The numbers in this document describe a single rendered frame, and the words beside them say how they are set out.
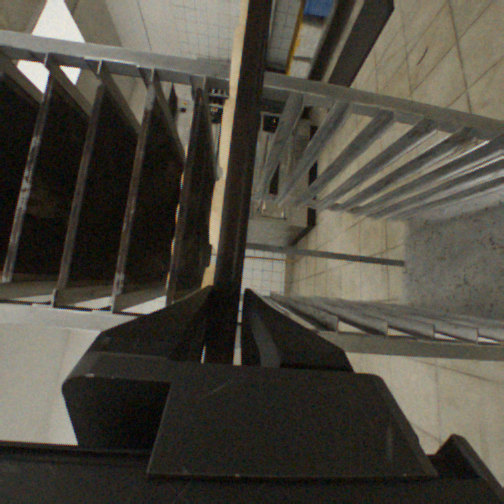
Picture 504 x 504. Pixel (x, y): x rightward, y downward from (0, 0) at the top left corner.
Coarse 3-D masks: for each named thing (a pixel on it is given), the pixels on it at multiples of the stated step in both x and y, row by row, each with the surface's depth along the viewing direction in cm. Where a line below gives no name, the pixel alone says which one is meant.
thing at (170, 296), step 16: (192, 128) 41; (192, 144) 41; (208, 144) 55; (192, 160) 41; (208, 160) 59; (192, 176) 41; (208, 176) 62; (192, 192) 43; (208, 192) 66; (192, 208) 45; (208, 208) 70; (176, 224) 40; (192, 224) 47; (208, 224) 75; (176, 240) 39; (192, 240) 49; (208, 240) 80; (176, 256) 39; (192, 256) 51; (208, 256) 87; (176, 272) 39; (192, 272) 54; (176, 288) 39; (192, 288) 56
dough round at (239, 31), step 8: (240, 24) 16; (240, 32) 16; (240, 40) 16; (240, 48) 16; (232, 56) 16; (240, 56) 16; (232, 64) 16; (232, 72) 17; (232, 80) 17; (232, 88) 18; (232, 96) 18
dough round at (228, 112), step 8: (232, 104) 15; (224, 112) 15; (232, 112) 15; (224, 120) 15; (232, 120) 15; (224, 128) 15; (224, 136) 15; (224, 144) 15; (224, 152) 16; (224, 160) 16; (224, 168) 17
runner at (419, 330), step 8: (312, 296) 101; (336, 304) 78; (344, 304) 73; (360, 312) 64; (368, 312) 60; (376, 312) 57; (392, 320) 51; (400, 320) 49; (408, 320) 46; (416, 320) 45; (392, 328) 48; (400, 328) 48; (408, 328) 46; (416, 328) 44; (424, 328) 42; (432, 328) 41; (416, 336) 41; (424, 336) 42; (432, 336) 40
